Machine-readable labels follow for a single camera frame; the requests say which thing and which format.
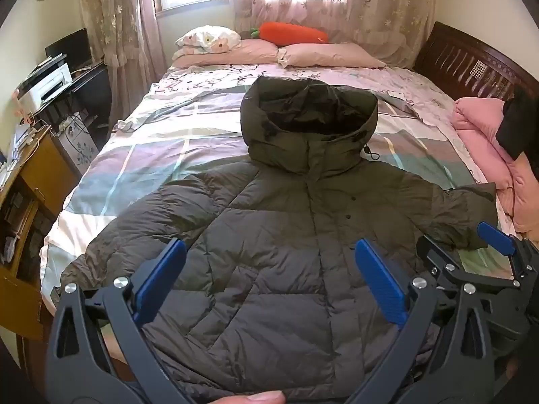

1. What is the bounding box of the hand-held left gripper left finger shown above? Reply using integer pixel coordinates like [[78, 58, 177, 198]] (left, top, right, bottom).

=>
[[46, 239, 194, 404]]

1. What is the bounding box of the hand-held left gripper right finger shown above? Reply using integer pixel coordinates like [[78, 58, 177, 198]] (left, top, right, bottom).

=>
[[345, 239, 500, 404]]

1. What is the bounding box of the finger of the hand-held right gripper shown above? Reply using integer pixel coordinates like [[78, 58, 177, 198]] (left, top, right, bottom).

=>
[[478, 221, 533, 280], [417, 236, 518, 291]]

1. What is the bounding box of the dark olive hooded puffer jacket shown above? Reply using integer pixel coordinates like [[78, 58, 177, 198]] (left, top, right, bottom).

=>
[[55, 76, 500, 402]]

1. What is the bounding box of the person's left hand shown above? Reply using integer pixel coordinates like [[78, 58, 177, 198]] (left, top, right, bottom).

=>
[[217, 390, 287, 404]]

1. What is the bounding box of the pink folded blanket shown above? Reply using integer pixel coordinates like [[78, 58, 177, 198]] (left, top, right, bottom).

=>
[[450, 97, 539, 236]]

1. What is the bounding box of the dark cloth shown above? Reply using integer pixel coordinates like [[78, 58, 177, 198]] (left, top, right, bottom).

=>
[[496, 86, 539, 161]]

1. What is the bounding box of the bed with patchwork cover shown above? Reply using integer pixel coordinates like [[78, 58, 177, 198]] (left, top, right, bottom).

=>
[[40, 61, 516, 316]]

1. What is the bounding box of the yellow wooden cabinet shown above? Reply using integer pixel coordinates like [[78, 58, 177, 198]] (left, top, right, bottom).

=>
[[0, 124, 82, 342]]

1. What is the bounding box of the white floral small cabinet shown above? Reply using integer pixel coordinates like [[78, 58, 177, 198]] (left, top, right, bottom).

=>
[[51, 111, 100, 176]]

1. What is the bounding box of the dark wooden bed headboard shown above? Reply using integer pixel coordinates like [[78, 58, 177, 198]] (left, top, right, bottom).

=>
[[413, 21, 539, 104]]

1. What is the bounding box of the black desk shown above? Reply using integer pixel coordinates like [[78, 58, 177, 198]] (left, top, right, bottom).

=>
[[33, 60, 113, 137]]

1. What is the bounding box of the white printer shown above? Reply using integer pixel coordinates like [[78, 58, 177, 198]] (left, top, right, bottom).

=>
[[16, 54, 73, 113]]

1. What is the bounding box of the pink pillow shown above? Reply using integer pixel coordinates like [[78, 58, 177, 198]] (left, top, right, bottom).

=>
[[172, 40, 281, 69], [277, 42, 387, 69]]

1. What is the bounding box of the white floral pillow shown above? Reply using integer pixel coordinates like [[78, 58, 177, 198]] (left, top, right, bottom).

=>
[[175, 26, 243, 56]]

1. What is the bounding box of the black monitor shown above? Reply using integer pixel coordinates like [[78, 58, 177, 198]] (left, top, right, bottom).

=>
[[44, 28, 92, 71]]

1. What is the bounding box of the beige floral lace curtain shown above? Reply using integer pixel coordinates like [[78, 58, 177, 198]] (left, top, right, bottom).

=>
[[77, 0, 169, 108], [231, 0, 439, 69]]

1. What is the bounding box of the orange carrot plush toy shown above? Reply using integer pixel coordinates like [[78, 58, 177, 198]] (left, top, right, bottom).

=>
[[249, 22, 330, 48]]

